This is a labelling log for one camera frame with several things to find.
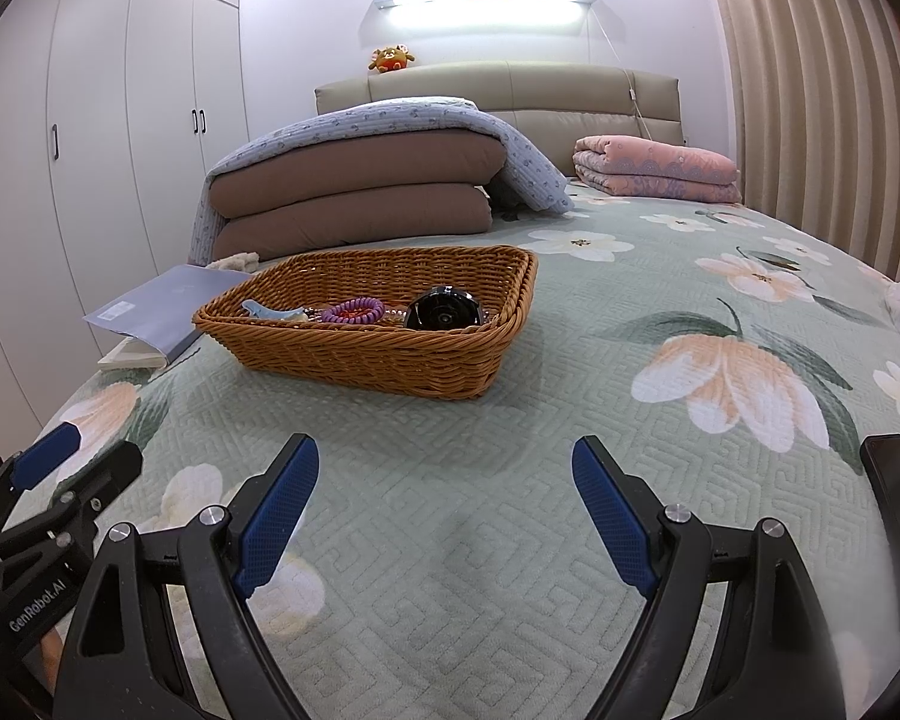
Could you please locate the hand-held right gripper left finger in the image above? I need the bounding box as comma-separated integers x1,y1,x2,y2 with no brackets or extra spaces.
58,433,321,720

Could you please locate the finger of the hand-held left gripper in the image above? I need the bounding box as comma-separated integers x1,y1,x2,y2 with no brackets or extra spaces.
0,441,145,541
0,422,83,533

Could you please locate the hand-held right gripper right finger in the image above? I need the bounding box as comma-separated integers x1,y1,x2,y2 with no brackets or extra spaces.
570,435,852,720

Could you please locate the brown wicker basket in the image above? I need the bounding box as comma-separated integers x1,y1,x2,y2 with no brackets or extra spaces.
193,245,539,400

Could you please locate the blue hair clip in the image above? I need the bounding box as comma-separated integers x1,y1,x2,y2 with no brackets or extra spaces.
241,298,308,322

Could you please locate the purple coil hair tie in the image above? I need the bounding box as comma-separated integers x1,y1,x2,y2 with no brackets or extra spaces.
321,297,387,326

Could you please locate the black wristwatch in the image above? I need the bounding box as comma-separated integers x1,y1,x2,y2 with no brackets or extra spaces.
403,283,490,332

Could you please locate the person's left hand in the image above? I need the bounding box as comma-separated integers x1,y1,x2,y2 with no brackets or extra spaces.
39,626,67,687

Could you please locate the green floral bedspread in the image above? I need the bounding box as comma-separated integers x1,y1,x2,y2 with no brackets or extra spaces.
34,184,900,720

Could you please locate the blue plastic folder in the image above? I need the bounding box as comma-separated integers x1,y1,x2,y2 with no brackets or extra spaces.
82,264,252,368

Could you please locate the white wardrobe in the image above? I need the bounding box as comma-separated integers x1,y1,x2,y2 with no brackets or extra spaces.
0,0,245,428

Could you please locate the folded pink blanket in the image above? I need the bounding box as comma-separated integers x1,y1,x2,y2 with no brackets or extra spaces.
572,135,743,203

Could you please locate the folded blue and brown quilt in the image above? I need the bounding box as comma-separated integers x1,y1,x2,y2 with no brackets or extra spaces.
187,95,577,265

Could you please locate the beige padded headboard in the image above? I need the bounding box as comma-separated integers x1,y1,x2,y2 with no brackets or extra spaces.
315,61,682,158

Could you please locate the beige curtain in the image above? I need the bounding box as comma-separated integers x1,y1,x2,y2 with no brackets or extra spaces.
701,0,900,278

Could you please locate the orange plush toy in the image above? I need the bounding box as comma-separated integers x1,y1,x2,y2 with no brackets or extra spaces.
367,45,417,74

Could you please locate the white cable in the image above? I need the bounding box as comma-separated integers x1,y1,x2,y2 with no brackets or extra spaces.
589,4,665,143

